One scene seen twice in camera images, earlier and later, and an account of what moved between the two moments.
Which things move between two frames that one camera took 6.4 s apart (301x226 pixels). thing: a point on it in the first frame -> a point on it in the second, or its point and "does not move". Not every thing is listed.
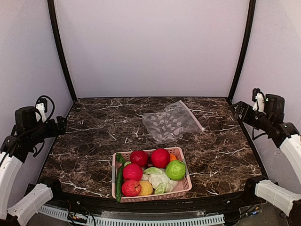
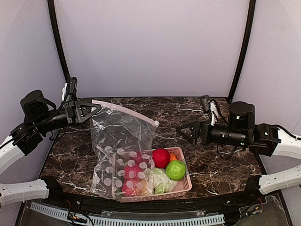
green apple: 175,170 does not move
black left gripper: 55,125 -> 71,112
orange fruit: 172,157 does not move
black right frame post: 252,4 does not move
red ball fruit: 160,157 does not move
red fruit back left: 138,157 does not move
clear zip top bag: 168,125 -> 122,144
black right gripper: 243,112 -> 202,133
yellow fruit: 146,188 does not move
